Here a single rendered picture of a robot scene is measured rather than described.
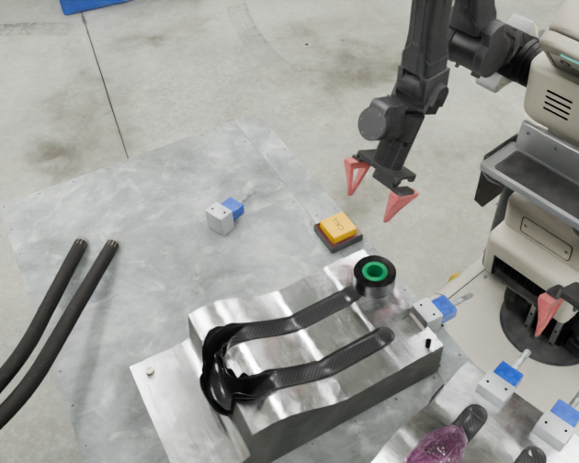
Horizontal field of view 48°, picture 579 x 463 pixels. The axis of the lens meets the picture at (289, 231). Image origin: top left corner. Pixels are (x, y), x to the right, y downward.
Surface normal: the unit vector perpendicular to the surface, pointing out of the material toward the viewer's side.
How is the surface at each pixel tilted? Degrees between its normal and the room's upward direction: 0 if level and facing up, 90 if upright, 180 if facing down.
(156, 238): 0
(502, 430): 0
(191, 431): 0
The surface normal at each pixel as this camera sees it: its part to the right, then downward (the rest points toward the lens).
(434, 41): 0.60, 0.50
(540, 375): -0.04, -0.68
